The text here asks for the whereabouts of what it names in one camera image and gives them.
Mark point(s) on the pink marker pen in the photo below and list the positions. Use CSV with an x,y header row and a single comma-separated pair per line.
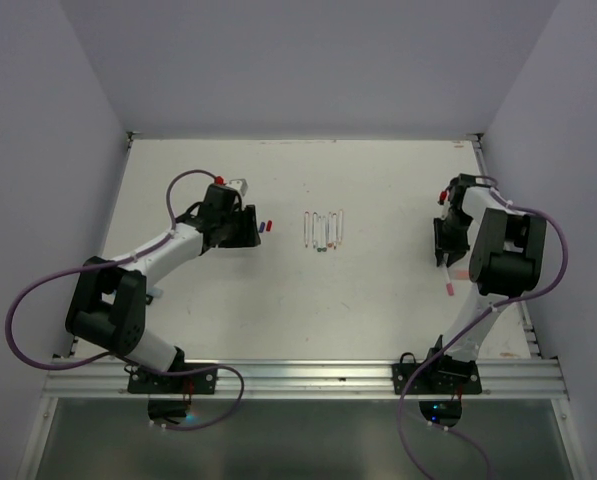
x,y
447,279

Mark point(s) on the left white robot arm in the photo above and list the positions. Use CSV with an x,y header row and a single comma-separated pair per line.
x,y
108,308

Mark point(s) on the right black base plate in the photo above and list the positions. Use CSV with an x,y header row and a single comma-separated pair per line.
x,y
445,376

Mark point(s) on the light blue highlighter pen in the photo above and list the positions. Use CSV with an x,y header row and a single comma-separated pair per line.
x,y
155,292

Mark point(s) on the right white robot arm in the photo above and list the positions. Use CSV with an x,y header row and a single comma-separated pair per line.
x,y
505,250

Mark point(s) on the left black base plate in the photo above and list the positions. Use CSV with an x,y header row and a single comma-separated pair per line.
x,y
198,379

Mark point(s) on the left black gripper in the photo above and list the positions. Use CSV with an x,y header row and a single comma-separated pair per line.
x,y
248,235

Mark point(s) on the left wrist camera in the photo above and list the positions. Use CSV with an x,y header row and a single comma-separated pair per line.
x,y
240,185

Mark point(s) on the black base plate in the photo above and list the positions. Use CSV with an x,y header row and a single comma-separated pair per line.
x,y
198,379
445,376

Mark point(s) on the aluminium front rail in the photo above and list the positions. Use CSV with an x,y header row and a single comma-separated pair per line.
x,y
506,379

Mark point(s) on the yellow marker pen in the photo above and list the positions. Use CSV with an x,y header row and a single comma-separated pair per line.
x,y
339,227

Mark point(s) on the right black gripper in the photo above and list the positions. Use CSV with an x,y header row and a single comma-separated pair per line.
x,y
443,244

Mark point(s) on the pastel highlighter pen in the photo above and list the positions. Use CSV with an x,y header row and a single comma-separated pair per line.
x,y
461,274

